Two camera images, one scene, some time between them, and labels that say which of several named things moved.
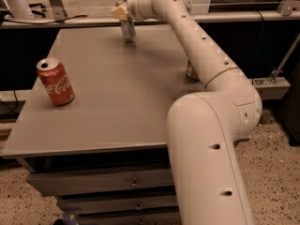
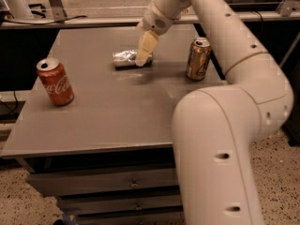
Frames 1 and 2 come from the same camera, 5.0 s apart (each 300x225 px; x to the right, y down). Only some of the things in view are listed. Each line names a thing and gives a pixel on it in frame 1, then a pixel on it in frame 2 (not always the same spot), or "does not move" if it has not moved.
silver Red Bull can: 127,29 → 127,58
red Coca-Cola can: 56,82 does not move
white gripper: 133,8 → 155,20
